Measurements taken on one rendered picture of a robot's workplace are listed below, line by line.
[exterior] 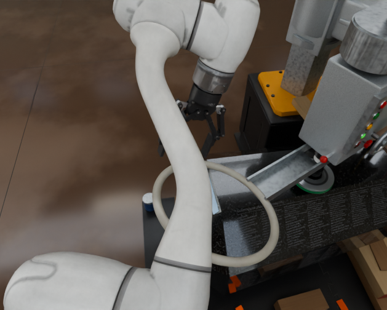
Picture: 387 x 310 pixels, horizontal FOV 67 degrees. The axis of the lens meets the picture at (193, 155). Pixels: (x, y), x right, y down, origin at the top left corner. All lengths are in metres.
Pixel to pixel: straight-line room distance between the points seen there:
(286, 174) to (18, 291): 1.10
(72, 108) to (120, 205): 1.41
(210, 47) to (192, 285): 0.45
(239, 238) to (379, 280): 1.11
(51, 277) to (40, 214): 2.23
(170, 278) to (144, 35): 0.43
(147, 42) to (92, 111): 2.85
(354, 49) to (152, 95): 0.75
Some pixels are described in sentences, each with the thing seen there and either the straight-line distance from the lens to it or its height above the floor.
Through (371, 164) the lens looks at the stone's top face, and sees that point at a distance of 1.95.
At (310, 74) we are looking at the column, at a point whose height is 0.99.
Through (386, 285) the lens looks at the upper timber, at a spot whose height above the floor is 0.19.
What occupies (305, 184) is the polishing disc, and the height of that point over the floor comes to 0.90.
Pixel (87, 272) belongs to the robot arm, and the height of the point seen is 1.69.
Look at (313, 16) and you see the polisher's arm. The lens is 1.97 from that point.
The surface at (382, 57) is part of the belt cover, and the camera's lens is 1.12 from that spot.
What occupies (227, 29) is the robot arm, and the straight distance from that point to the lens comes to 0.64.
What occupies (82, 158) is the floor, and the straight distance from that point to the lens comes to 2.98.
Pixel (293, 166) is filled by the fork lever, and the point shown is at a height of 1.10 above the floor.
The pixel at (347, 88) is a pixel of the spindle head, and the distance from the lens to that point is 1.22.
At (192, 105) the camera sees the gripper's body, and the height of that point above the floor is 1.68.
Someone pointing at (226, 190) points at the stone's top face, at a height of 0.85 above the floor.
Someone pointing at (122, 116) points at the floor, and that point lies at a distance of 3.28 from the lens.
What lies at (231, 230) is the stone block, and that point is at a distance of 1.55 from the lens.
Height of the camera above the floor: 2.16
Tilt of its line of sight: 50 degrees down
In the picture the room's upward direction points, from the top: straight up
